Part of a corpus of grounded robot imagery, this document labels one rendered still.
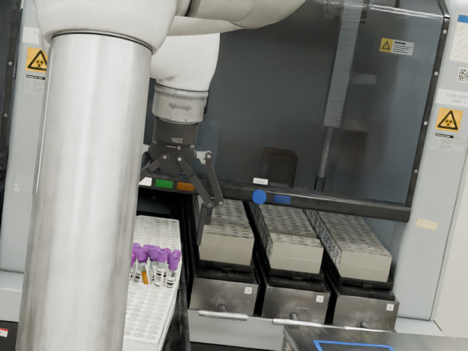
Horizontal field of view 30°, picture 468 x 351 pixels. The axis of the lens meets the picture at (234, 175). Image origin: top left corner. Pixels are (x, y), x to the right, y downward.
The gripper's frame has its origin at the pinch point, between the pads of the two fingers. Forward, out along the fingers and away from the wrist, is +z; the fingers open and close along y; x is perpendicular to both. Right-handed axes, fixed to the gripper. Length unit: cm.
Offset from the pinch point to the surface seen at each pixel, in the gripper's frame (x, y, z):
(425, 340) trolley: -1, 51, 14
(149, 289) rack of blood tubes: -6.6, -0.9, 8.3
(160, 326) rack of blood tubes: -22.0, 1.0, 8.2
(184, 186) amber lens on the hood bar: 28.2, 4.7, -1.4
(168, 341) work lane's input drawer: -10.2, 3.5, 15.9
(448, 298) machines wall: 141, 113, 57
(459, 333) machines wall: 141, 120, 70
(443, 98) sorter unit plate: 31, 56, -27
